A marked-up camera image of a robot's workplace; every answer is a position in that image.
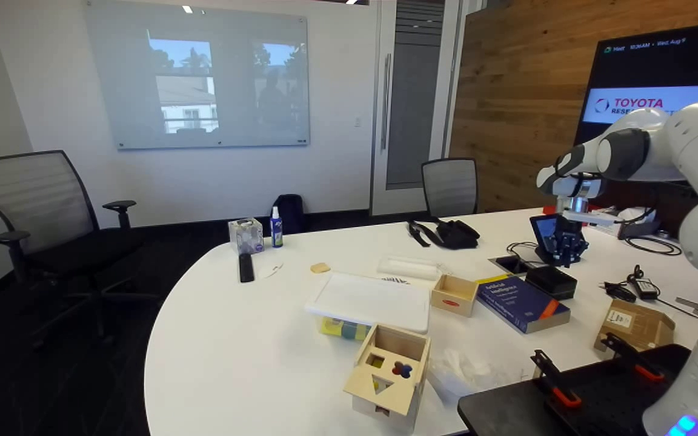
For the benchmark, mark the small spray bottle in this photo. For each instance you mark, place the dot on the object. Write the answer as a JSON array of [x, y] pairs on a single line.
[[278, 230]]

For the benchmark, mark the black mesh armchair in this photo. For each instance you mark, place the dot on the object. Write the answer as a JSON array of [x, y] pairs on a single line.
[[38, 202]]

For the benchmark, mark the black office chair back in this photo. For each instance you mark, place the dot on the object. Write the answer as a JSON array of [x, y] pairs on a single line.
[[450, 188]]

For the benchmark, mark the yellow sticky note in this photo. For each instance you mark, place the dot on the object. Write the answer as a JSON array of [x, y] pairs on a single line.
[[320, 268]]

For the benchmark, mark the small open wooden box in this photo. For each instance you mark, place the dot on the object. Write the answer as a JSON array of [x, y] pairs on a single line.
[[453, 294]]

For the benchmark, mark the glass wall whiteboard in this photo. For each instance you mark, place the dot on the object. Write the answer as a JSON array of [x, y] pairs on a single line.
[[194, 73]]

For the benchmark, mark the tissue box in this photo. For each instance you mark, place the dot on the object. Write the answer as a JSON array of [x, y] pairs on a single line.
[[246, 236]]

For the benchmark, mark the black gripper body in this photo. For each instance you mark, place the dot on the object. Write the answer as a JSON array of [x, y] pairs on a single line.
[[573, 230]]

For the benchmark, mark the grey glass door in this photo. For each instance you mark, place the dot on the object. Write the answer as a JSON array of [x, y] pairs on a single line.
[[412, 98]]

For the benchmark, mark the cardboard box with label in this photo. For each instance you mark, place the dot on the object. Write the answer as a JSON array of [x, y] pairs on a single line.
[[632, 328]]

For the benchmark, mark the crumpled clear plastic bag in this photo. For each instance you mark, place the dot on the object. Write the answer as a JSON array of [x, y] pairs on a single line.
[[470, 372]]

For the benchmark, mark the black box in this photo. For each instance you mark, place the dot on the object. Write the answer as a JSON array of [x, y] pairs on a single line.
[[552, 282]]

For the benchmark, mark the blue Artificial Intelligence book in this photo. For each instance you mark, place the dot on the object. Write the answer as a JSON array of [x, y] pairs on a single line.
[[519, 303]]

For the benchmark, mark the black remote control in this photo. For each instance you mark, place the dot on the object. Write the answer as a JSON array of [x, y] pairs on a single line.
[[246, 268]]

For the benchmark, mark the wall television screen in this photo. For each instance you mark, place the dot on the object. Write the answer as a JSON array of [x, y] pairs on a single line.
[[656, 63]]

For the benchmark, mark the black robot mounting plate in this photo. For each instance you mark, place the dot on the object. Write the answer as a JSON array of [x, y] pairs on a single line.
[[599, 403]]

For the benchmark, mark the clear plastic lidded container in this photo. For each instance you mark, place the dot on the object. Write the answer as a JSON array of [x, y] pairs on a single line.
[[369, 302]]

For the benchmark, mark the black tablet on stand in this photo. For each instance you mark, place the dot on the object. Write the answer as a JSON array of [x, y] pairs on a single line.
[[543, 233]]

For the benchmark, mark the wooden shape sorter box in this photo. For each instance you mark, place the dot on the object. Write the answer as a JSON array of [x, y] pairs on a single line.
[[389, 377]]

